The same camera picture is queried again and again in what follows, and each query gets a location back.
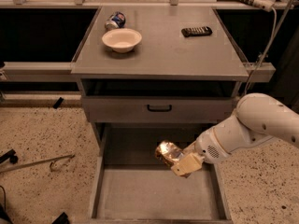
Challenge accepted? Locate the blue soda can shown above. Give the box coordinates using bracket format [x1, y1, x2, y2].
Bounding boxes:
[105, 11, 126, 31]

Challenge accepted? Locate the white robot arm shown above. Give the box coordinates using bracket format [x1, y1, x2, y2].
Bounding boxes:
[171, 93, 299, 176]

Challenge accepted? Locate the small black block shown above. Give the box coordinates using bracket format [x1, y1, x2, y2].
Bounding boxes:
[53, 97, 64, 109]

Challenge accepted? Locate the orange soda can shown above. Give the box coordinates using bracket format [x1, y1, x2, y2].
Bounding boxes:
[155, 140, 184, 167]

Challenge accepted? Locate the grey drawer cabinet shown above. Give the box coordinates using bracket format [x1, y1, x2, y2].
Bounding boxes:
[70, 5, 249, 224]

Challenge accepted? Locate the metal rod on floor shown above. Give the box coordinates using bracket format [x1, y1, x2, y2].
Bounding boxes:
[0, 154, 75, 174]

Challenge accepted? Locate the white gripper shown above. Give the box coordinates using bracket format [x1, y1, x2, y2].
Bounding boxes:
[171, 115, 249, 176]

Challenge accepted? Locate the black drawer handle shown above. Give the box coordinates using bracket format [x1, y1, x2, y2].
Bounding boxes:
[147, 105, 172, 112]

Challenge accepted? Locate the black object bottom edge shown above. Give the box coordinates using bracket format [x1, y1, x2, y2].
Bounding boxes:
[51, 212, 70, 224]

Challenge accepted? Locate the black clamp on floor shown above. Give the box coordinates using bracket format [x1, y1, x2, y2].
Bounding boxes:
[0, 149, 19, 164]

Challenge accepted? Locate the white bowl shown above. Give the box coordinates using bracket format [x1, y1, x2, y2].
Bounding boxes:
[102, 28, 142, 53]

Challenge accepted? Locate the black remote control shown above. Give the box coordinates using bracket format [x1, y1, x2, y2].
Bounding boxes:
[181, 26, 212, 37]

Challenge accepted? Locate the open grey lower drawer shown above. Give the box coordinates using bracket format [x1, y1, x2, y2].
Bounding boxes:
[89, 123, 234, 224]

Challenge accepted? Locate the closed grey upper drawer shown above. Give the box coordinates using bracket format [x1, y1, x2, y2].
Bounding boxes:
[81, 96, 235, 124]

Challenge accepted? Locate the white cable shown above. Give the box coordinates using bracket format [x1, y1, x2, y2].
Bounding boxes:
[242, 0, 299, 96]

